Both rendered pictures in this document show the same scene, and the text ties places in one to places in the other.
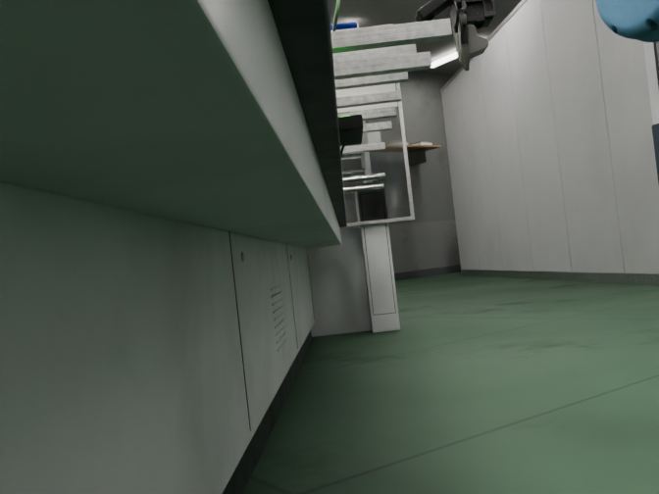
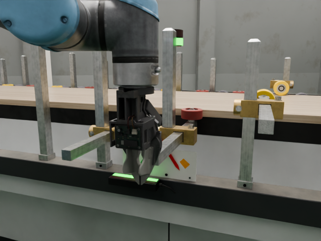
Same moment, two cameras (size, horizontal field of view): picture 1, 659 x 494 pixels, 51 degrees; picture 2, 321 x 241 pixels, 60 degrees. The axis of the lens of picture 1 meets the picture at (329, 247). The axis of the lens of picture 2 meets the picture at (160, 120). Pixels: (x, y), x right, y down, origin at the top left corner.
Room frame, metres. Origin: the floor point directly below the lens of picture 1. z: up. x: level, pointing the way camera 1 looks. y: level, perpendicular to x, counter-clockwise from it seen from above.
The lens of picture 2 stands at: (1.69, -0.86, 1.07)
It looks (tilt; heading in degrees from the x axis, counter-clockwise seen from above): 11 degrees down; 108
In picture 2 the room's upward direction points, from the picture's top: straight up
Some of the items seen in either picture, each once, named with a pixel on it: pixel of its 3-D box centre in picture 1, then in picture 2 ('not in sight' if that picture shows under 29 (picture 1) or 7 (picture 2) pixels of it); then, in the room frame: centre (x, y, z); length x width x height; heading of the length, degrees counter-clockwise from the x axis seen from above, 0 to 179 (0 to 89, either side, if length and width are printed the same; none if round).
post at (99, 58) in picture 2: not in sight; (101, 116); (1.20, 0.00, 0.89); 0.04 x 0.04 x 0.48; 88
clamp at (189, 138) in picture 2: not in sight; (175, 134); (1.47, 0.00, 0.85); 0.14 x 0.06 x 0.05; 178
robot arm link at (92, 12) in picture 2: not in sight; (72, 25); (1.37, -0.40, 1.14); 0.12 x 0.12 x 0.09; 22
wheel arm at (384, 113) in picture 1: (327, 119); not in sight; (2.49, -0.04, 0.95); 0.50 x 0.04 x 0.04; 88
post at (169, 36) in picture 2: not in sight; (168, 105); (1.45, 0.00, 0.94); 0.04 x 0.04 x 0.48; 88
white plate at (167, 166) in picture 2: not in sight; (157, 162); (1.42, -0.03, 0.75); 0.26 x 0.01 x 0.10; 178
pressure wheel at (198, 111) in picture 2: not in sight; (191, 123); (1.49, 0.15, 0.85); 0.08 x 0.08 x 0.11
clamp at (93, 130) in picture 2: not in sight; (108, 133); (1.22, 0.00, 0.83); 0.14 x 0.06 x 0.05; 178
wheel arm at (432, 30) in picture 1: (329, 44); (106, 136); (1.24, -0.04, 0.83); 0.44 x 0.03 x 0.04; 88
